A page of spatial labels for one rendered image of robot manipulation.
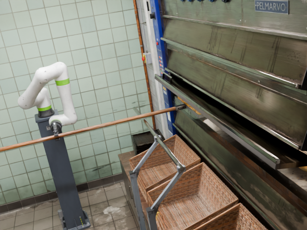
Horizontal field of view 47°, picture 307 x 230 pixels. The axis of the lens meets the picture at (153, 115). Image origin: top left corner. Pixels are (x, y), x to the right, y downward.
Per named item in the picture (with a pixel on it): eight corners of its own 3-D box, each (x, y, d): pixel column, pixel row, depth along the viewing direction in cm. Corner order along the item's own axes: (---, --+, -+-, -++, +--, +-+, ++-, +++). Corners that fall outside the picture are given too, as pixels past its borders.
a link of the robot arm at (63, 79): (46, 64, 284) (56, 64, 277) (58, 60, 294) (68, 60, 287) (51, 86, 291) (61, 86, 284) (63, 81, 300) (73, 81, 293)
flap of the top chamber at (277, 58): (165, 40, 300) (169, 16, 295) (305, 90, 136) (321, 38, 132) (160, 39, 299) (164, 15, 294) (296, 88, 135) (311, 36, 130)
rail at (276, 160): (154, 75, 307) (156, 75, 308) (275, 164, 143) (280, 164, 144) (154, 73, 306) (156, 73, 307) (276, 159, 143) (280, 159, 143)
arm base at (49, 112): (37, 111, 336) (35, 105, 334) (53, 107, 340) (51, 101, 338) (38, 119, 313) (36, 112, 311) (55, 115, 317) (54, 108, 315)
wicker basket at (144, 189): (180, 159, 335) (176, 133, 326) (205, 189, 284) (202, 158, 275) (130, 174, 325) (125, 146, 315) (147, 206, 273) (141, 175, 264)
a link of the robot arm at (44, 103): (32, 111, 316) (26, 91, 310) (45, 105, 328) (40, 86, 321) (41, 112, 309) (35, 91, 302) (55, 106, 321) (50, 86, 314)
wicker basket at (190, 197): (207, 191, 280) (203, 160, 271) (243, 235, 229) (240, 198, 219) (148, 209, 270) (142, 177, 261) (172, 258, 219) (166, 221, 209)
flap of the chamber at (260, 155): (154, 78, 308) (176, 78, 313) (274, 169, 144) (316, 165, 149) (154, 75, 307) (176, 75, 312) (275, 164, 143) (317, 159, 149)
